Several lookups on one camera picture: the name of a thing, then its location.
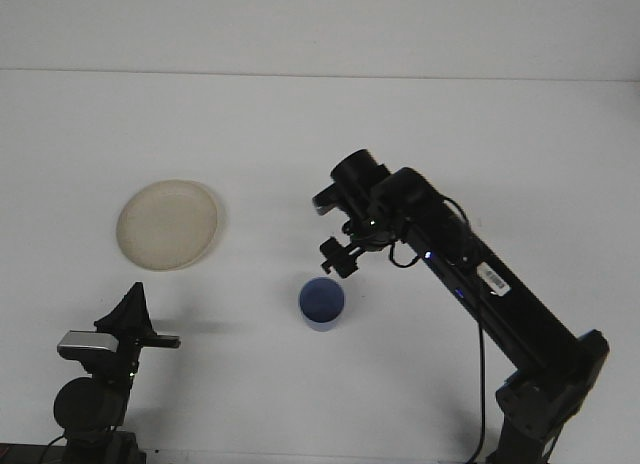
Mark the pale blue cup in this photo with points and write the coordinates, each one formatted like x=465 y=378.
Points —
x=322 y=304

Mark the pale round plate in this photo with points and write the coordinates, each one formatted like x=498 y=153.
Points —
x=165 y=224

